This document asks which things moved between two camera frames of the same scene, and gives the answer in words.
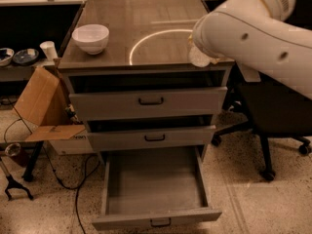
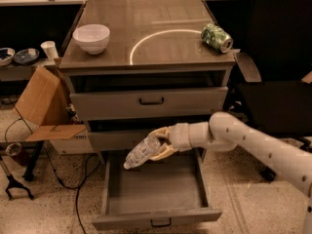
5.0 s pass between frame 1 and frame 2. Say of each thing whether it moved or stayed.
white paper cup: stayed
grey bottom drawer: stayed
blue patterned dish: stayed
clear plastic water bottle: moved
